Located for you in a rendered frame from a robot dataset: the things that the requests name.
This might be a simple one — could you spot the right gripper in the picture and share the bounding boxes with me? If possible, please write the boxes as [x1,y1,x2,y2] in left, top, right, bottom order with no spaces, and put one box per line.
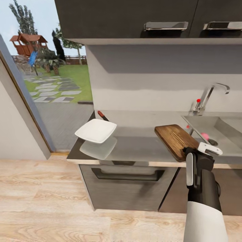
[183,147,197,156]

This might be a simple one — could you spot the cutting board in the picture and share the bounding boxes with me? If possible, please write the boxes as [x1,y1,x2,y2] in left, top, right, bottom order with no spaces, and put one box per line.
[155,124,209,160]

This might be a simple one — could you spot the vidalia onion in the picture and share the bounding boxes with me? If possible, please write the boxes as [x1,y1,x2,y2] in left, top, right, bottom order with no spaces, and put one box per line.
[201,133,209,141]

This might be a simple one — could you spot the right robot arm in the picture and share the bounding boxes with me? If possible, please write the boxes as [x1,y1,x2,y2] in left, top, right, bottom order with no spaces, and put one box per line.
[183,142,229,242]

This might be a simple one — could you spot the parer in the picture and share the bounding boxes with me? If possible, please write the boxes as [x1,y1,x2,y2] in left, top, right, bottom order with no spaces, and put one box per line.
[98,111,109,121]

